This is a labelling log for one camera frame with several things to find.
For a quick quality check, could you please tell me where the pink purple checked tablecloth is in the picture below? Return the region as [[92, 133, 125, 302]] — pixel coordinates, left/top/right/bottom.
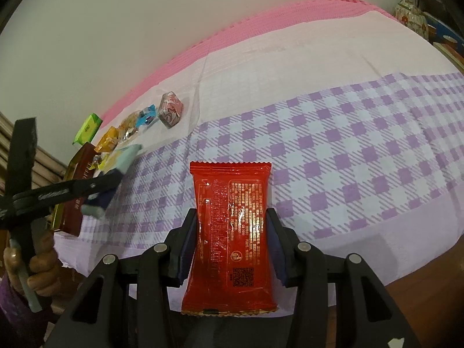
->
[[54, 0, 464, 287]]

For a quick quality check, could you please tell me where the gold metal tin box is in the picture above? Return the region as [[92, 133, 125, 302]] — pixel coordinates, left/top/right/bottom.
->
[[51, 142, 99, 236]]

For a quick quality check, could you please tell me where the blue cracker packet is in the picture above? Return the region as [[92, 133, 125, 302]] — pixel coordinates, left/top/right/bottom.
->
[[80, 144, 143, 220]]

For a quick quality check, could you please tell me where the person's left hand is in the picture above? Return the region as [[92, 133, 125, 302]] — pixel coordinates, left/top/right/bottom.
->
[[4, 215, 62, 298]]

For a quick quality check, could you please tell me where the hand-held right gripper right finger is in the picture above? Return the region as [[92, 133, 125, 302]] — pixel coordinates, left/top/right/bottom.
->
[[266, 206, 421, 348]]

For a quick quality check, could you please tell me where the red snack packet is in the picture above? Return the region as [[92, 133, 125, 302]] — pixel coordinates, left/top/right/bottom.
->
[[180, 160, 279, 316]]

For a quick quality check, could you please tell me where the floral ceramic jar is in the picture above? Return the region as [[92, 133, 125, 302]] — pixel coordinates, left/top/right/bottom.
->
[[394, 0, 430, 36]]

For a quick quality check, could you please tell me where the clear peanut brittle packet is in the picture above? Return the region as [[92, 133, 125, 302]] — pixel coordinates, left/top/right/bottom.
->
[[119, 110, 140, 133]]

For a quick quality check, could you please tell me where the person's left forearm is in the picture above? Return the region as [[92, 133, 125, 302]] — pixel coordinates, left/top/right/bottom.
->
[[0, 272, 55, 348]]

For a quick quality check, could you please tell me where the small blue candy packet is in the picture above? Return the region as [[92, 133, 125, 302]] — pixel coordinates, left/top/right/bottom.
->
[[136, 104, 157, 127]]

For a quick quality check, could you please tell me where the green tissue box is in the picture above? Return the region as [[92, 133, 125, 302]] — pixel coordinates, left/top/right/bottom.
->
[[72, 113, 103, 146]]

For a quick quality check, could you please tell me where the colourful printed box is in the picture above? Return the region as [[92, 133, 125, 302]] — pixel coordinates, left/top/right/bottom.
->
[[428, 18, 464, 71]]

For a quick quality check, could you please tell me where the clear yellow-edged candy packet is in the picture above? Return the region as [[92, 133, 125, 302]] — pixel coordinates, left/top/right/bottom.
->
[[90, 152, 110, 170]]

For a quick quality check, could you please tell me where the orange snack packet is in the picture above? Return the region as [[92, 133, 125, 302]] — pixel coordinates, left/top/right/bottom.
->
[[95, 126, 120, 152]]

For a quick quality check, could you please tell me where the pink snack packet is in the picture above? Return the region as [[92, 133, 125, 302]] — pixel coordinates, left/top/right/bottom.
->
[[158, 90, 184, 128]]

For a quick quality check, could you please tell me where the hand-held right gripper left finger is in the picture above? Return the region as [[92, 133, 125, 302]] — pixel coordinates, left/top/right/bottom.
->
[[43, 208, 198, 348]]

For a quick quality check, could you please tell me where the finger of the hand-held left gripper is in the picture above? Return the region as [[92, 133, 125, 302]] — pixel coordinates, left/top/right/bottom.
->
[[32, 168, 124, 219]]

